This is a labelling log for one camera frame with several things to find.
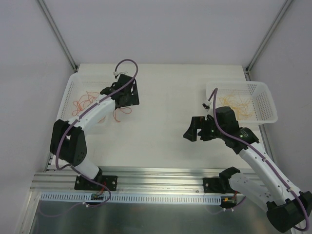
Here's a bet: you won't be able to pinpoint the orange wire bundle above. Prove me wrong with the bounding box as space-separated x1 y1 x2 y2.
71 91 133 124

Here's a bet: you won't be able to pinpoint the yellow wires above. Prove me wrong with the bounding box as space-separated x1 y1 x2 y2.
218 90 255 120

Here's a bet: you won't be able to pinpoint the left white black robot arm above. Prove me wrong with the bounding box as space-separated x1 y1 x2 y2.
50 74 139 191

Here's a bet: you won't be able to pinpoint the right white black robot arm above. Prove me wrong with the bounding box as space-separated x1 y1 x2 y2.
183 106 312 233

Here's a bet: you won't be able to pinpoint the left white plastic basket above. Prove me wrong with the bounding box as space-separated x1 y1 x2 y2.
57 73 115 121

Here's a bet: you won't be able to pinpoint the white plastic basket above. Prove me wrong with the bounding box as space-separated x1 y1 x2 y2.
206 81 278 125
57 73 115 121

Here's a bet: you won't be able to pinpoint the right white plastic basket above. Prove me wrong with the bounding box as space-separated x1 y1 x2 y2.
206 81 278 125

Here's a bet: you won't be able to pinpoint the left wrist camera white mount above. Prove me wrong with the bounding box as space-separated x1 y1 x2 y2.
113 71 127 77

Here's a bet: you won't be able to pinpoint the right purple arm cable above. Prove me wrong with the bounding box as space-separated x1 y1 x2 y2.
209 87 312 232

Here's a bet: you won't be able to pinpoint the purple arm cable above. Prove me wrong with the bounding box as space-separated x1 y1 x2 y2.
55 59 139 171
209 87 312 232

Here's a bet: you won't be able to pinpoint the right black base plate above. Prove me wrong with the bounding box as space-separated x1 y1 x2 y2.
202 177 240 194

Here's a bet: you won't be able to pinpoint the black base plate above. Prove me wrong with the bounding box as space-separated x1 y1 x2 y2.
74 175 118 191
202 177 240 194

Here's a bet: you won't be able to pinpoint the white slotted cable duct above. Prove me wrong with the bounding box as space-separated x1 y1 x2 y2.
40 192 221 205

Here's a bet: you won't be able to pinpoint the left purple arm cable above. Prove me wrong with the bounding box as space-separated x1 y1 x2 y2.
55 59 139 171

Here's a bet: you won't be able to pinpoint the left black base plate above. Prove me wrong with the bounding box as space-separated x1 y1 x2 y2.
74 175 118 191

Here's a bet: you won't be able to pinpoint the aluminium mounting rail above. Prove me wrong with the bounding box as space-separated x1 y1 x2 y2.
30 167 223 195

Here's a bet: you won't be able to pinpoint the left aluminium frame post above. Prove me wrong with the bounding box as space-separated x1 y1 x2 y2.
36 0 78 73

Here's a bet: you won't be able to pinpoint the aluminium frame post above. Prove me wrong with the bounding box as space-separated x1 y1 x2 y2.
36 0 78 73
245 0 294 75

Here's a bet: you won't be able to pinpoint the right aluminium frame post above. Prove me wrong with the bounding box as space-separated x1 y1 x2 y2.
245 0 294 75

